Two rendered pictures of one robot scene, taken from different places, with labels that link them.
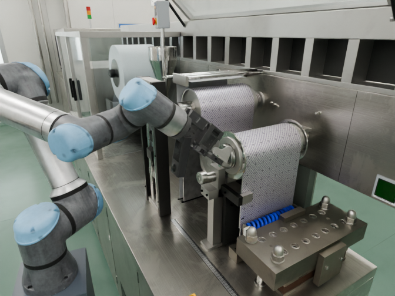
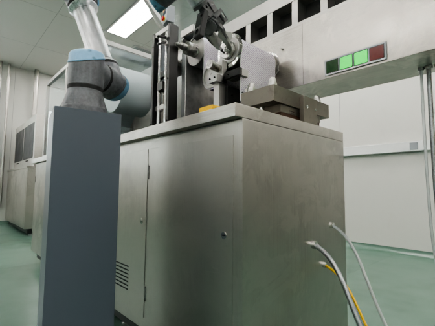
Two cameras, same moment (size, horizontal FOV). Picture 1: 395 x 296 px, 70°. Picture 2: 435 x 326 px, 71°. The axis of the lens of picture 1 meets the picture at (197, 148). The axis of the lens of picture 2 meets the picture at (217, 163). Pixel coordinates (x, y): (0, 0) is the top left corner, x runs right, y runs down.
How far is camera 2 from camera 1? 106 cm
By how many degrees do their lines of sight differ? 30
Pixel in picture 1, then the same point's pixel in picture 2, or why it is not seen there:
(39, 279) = (83, 95)
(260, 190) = (252, 77)
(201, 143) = (215, 15)
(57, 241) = (101, 73)
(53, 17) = (18, 119)
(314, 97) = (278, 43)
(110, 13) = not seen: hidden behind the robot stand
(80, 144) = not seen: outside the picture
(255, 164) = (248, 53)
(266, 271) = (266, 90)
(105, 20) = not seen: hidden behind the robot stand
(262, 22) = (237, 21)
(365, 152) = (314, 54)
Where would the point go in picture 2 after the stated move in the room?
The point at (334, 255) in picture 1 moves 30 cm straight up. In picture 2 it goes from (310, 101) to (309, 28)
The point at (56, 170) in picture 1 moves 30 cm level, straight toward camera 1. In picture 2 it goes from (100, 44) to (135, 11)
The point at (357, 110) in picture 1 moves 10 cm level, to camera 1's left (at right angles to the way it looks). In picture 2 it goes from (304, 33) to (284, 31)
